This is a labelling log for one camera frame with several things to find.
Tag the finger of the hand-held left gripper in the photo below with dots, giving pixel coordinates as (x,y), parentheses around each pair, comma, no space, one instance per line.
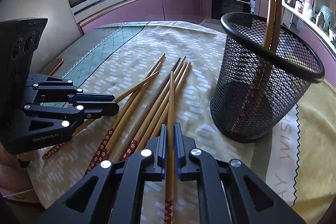
(94,98)
(105,109)

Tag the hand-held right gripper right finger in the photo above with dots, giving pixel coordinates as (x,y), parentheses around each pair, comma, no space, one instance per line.
(179,150)

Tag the bunch of wooden chopsticks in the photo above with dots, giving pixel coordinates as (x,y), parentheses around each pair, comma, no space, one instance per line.
(107,138)

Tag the brown-edged smartphone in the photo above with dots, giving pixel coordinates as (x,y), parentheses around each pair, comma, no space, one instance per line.
(53,66)

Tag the beige and green patterned tablecloth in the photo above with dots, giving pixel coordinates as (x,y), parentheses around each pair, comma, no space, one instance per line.
(199,37)

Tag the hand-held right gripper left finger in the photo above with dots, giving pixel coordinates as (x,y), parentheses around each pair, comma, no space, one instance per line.
(161,150)

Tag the black mesh utensil holder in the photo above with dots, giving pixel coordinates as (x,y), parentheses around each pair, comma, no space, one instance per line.
(236,113)

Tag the teal green container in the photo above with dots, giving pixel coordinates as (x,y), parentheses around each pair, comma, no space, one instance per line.
(326,16)

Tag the purple kitchen cabinets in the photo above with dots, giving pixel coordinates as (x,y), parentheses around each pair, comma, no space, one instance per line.
(178,3)

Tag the black built-in oven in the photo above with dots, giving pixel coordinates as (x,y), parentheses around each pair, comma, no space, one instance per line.
(231,6)

